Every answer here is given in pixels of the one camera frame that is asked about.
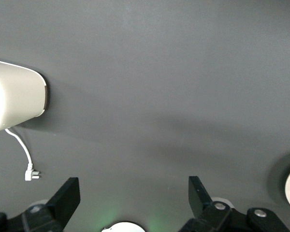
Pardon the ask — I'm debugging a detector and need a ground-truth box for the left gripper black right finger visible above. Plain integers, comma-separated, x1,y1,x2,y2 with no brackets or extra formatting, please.
178,175,290,232

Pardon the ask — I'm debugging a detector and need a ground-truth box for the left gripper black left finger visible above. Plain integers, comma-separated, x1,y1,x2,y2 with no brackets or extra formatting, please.
0,177,81,232

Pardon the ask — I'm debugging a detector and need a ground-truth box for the white toaster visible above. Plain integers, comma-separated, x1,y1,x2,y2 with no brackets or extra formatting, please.
0,58,50,132

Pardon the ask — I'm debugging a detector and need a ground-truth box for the dark grey table mat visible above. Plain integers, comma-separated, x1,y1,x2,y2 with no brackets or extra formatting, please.
0,0,290,232

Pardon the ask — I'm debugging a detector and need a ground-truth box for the white toaster cord with plug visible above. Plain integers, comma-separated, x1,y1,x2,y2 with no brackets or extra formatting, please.
4,128,43,182

